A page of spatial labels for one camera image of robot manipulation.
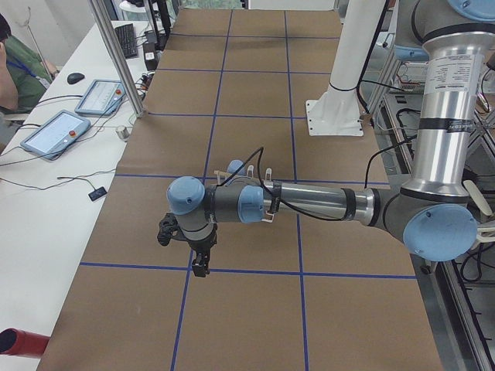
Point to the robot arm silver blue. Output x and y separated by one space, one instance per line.
428 214

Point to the small black sensor puck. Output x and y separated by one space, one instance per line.
97 193

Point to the person in green shirt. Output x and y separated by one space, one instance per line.
25 76

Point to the teach pendant near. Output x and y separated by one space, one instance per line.
56 135

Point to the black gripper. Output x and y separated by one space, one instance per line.
199 245

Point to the small silver metal cylinder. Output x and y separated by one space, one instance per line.
122 132

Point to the black computer mouse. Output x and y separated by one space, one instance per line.
74 78

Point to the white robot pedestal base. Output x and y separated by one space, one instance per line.
337 112

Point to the white wire cup holder rack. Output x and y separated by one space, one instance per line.
241 197

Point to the black box with white label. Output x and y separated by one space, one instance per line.
150 55

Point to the teach pendant far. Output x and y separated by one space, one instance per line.
102 98

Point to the red cylinder object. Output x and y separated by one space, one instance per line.
16 342

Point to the teach pendant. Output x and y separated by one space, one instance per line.
56 135
102 98

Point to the aluminium frame post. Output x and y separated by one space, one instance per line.
112 45

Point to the white office chair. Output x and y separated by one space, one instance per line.
485 230

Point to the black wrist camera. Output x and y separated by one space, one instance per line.
168 230

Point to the black keyboard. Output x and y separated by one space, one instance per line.
127 40

